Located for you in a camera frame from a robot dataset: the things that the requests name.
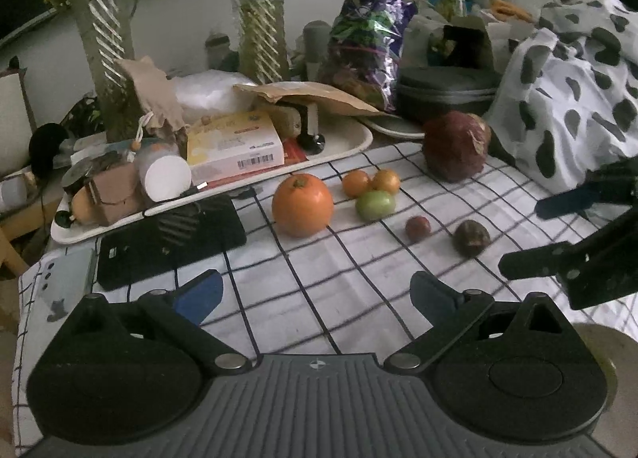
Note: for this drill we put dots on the cow print cloth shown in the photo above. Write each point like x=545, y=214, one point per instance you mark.
x=563, y=89

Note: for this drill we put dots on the dark brown fruit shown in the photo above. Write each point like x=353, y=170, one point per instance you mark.
x=471, y=237

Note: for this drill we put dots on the white tray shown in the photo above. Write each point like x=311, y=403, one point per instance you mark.
x=345, y=146

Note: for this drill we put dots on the black checked white tablecloth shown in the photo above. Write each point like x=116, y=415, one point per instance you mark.
x=309, y=278

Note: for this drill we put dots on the small red fruit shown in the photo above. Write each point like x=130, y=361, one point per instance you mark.
x=417, y=228

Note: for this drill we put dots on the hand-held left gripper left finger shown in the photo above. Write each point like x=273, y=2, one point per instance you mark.
x=199, y=296

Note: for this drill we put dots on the small brown cardboard box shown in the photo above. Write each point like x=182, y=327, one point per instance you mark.
x=114, y=194

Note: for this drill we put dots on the black grille device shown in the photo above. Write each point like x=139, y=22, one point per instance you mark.
x=149, y=248

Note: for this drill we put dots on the yellow cardboard box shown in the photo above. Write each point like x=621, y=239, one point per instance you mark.
x=229, y=139

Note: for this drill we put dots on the red onion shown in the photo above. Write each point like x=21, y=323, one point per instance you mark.
x=453, y=149

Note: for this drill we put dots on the green tomato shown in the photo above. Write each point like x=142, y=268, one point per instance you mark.
x=375, y=204

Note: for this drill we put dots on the grey jar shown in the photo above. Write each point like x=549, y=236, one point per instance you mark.
x=218, y=46

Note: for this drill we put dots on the large orange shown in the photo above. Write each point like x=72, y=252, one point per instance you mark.
x=302, y=205

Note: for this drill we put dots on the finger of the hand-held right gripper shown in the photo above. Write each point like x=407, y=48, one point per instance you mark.
x=563, y=201
x=533, y=261

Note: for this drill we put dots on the dark zip case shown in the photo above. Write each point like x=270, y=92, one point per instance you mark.
x=443, y=94

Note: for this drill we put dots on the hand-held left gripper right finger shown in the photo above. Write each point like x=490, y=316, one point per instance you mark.
x=428, y=296

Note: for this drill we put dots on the grey cylinder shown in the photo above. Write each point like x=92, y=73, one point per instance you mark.
x=316, y=46

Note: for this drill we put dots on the yellow round item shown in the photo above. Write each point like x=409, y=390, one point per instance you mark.
x=82, y=206

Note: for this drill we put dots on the black knob tool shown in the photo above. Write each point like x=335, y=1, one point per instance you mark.
x=311, y=136

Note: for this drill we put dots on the braided trunk plant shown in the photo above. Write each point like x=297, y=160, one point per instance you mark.
x=259, y=24
x=107, y=54

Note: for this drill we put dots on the purple foil wrapped plant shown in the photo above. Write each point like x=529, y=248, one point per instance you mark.
x=366, y=49

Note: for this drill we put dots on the white cylinder container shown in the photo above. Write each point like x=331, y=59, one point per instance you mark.
x=164, y=178

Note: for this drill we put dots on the orange snack item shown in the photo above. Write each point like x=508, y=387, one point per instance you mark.
x=508, y=9

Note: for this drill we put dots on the white plastic bag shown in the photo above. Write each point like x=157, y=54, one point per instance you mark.
x=209, y=91

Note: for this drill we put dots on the black paper bag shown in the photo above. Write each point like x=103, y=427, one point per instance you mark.
x=466, y=46

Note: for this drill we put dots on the white plate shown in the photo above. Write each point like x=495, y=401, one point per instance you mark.
x=394, y=130

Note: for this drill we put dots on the small orange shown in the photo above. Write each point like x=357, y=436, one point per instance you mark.
x=386, y=181
x=356, y=183

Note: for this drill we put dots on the brown paper envelope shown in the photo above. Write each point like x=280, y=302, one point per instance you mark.
x=319, y=96

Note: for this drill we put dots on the yellow onion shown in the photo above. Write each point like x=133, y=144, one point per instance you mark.
x=484, y=135

